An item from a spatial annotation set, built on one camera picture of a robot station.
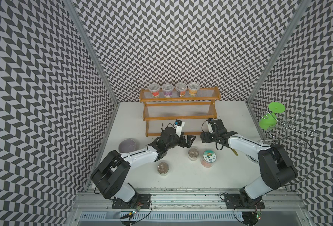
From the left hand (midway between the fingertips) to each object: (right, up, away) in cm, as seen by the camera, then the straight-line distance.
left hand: (189, 136), depth 83 cm
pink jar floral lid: (+11, -12, -2) cm, 17 cm away
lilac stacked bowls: (-39, -7, +6) cm, 40 cm away
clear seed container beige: (+3, -11, +2) cm, 12 cm away
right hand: (+13, -2, +10) cm, 17 cm away
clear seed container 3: (+2, +29, -2) cm, 29 cm away
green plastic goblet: (+42, +9, -7) cm, 44 cm away
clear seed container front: (-15, -18, -4) cm, 24 cm away
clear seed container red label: (-20, +27, -3) cm, 34 cm away
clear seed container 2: (-5, +28, -4) cm, 29 cm away
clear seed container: (-13, +28, -3) cm, 31 cm away
